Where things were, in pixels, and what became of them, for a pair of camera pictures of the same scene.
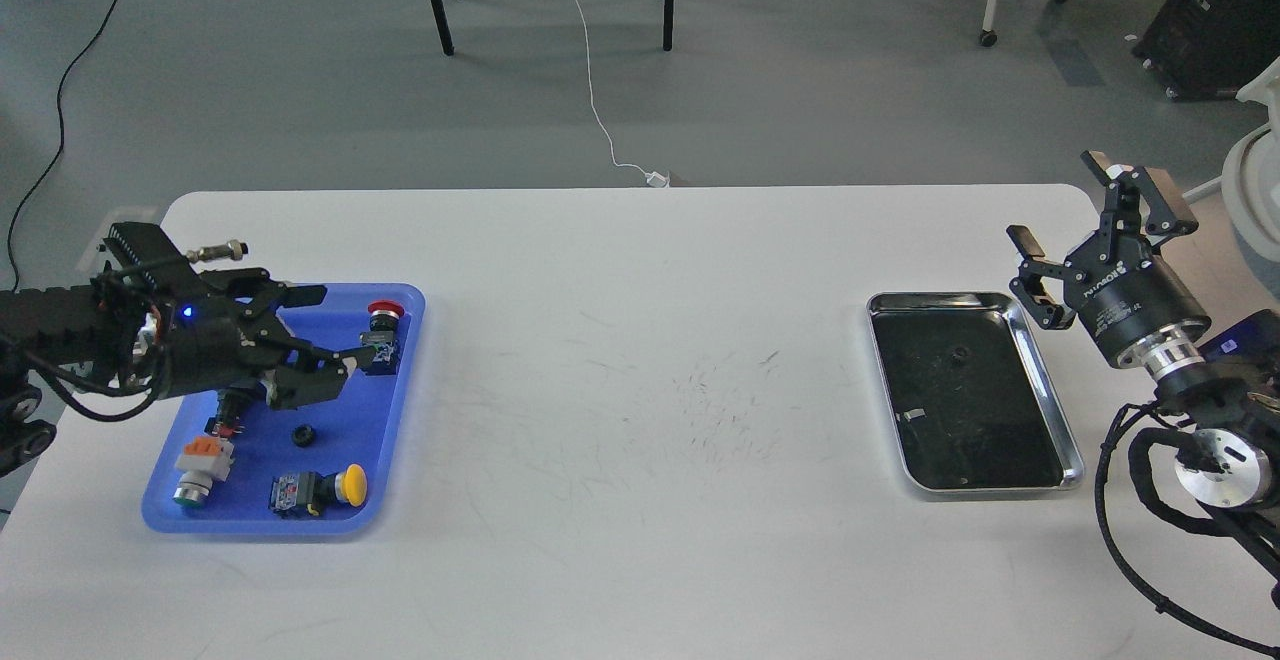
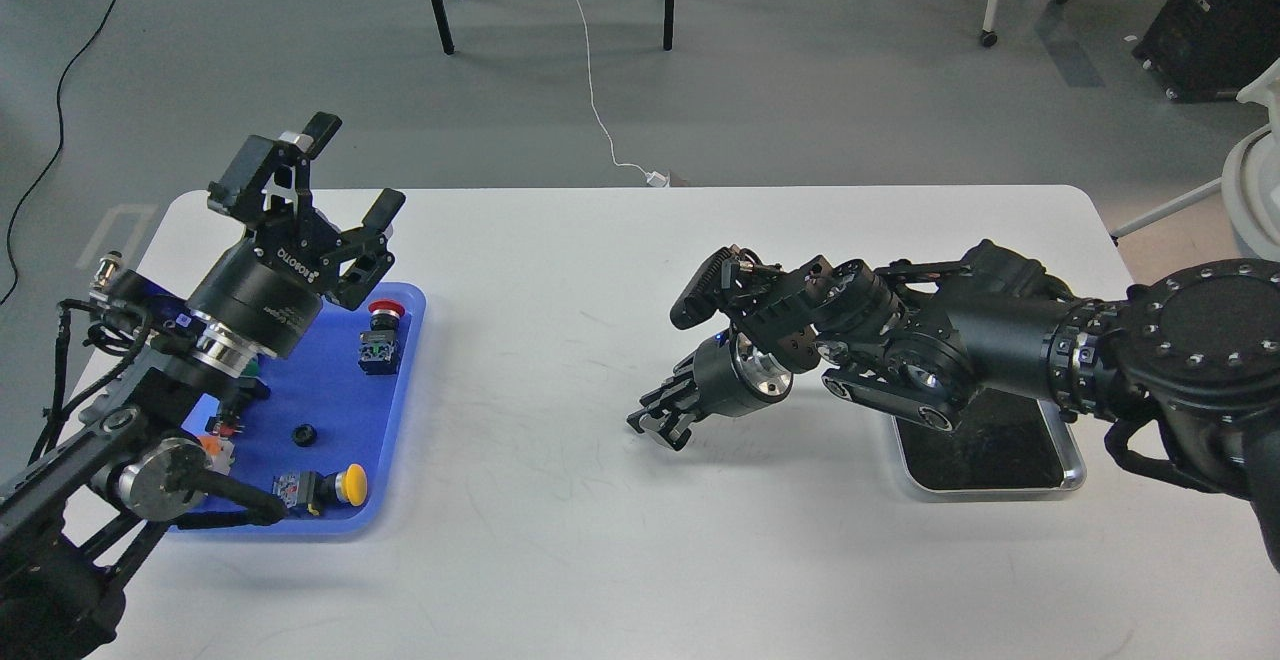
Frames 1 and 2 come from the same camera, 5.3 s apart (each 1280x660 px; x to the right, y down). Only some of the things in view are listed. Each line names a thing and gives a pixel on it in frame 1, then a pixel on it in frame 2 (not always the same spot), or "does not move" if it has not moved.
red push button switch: (383, 337) does not move
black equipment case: (1220, 24) does not move
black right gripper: (1121, 292) to (728, 381)
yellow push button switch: (310, 494) does not move
